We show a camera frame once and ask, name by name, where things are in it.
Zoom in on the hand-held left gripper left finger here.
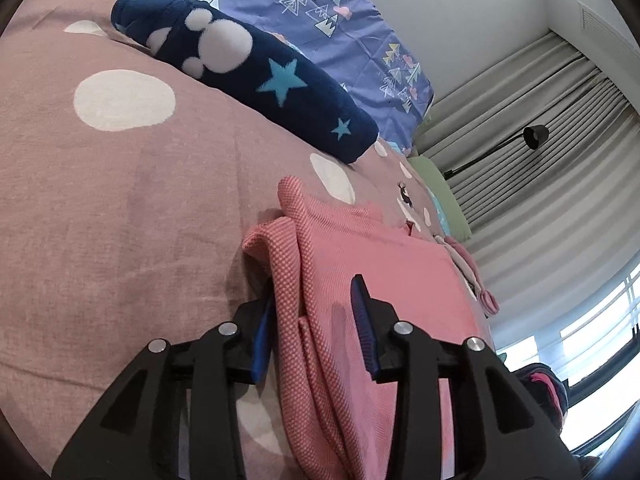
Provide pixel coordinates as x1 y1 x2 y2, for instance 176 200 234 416
51 292 277 480

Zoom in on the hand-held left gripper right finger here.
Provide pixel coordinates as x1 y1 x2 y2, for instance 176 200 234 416
350 274 583 480

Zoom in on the pink knit shirt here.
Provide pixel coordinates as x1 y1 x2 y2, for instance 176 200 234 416
241 176 493 480

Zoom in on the pile of dark clothes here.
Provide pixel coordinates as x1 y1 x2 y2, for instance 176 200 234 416
500 347 571 426

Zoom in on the small pink white garment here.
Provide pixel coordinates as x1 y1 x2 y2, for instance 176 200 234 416
432 232 500 317

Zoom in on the green pillow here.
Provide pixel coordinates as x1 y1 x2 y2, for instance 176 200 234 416
410 155 472 243

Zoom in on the pink dotted blanket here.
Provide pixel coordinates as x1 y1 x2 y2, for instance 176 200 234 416
0 0 501 480

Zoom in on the window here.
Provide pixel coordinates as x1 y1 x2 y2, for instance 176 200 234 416
495 265 640 451

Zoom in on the grey curtain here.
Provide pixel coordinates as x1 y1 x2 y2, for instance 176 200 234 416
417 30 640 356

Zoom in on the black floor lamp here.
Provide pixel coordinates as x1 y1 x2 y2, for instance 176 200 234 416
442 124 550 178

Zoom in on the navy star print fleece cloth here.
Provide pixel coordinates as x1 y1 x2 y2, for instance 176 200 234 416
111 0 379 163

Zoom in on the white air vent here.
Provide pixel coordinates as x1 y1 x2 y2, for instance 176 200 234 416
577 0 640 73

